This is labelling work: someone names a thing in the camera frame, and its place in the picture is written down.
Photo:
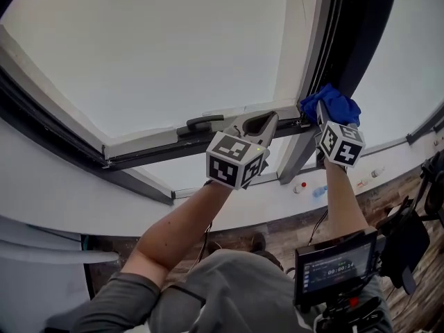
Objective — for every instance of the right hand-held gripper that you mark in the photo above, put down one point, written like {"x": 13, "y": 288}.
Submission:
{"x": 341, "y": 144}

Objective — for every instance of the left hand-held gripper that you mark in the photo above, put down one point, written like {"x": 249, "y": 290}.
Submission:
{"x": 232, "y": 161}

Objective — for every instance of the blue cleaning cloth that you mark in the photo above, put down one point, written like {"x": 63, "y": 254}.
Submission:
{"x": 336, "y": 106}

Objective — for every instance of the person's left forearm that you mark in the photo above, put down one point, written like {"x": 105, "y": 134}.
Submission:
{"x": 180, "y": 231}

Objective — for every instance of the person's right forearm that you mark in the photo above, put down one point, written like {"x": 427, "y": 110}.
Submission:
{"x": 343, "y": 203}

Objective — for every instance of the white bottle red cap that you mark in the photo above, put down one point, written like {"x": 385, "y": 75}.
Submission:
{"x": 299, "y": 188}

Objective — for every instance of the clear blue plastic bottle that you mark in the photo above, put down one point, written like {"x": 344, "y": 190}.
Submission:
{"x": 320, "y": 191}

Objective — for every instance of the white bottle red label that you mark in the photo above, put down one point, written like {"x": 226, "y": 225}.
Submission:
{"x": 364, "y": 182}

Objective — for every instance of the white plastic bottle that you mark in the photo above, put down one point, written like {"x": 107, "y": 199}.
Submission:
{"x": 377, "y": 172}

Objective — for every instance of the person's dark shoe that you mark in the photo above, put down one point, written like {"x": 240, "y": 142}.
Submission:
{"x": 258, "y": 243}

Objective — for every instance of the black office chair with headrest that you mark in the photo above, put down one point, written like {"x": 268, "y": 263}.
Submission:
{"x": 406, "y": 241}

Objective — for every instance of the black chest monitor screen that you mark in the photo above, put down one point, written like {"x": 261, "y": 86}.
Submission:
{"x": 333, "y": 269}

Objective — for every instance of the person's grey shirt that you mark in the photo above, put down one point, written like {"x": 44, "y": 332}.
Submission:
{"x": 225, "y": 290}

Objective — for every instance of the broom with teal head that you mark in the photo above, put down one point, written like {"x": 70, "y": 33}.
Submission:
{"x": 86, "y": 244}

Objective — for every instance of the white vertical pipe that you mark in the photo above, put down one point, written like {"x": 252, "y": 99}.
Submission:
{"x": 52, "y": 253}

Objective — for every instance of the black monitor mount rig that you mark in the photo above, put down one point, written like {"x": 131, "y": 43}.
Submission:
{"x": 347, "y": 311}

